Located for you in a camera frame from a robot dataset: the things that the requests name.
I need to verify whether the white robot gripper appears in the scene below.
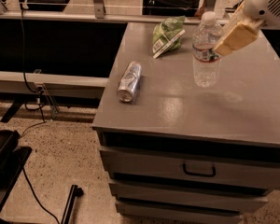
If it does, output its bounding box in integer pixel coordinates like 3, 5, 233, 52
213, 0, 280, 56

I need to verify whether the clear plastic water bottle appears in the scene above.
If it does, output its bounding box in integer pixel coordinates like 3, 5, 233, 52
192, 11, 223, 88

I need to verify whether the green jalapeno chip bag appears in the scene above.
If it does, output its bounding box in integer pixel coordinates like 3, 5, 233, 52
152, 16, 185, 59

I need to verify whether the person in dark clothes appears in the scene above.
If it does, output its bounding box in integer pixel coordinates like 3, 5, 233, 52
142, 0, 207, 17

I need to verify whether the silver aluminium drink can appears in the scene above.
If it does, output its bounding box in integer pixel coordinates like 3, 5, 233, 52
117, 61, 142, 103

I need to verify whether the grey drawer cabinet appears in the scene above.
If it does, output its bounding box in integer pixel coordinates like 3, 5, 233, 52
92, 23, 280, 224

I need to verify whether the black bar on floor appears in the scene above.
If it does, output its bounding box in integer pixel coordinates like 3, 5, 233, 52
61, 185, 84, 224

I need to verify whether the black chair at left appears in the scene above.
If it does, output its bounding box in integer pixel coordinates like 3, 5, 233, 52
0, 130, 32, 224

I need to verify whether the black drawer handle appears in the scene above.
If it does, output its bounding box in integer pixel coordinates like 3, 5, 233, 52
182, 163, 217, 178

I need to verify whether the black hanging power cable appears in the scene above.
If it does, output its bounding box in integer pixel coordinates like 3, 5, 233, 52
19, 3, 47, 123

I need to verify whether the grey metal railing frame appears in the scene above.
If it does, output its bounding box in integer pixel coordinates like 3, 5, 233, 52
0, 0, 241, 26

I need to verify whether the black floor cable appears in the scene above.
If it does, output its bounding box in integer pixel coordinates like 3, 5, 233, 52
21, 167, 62, 224

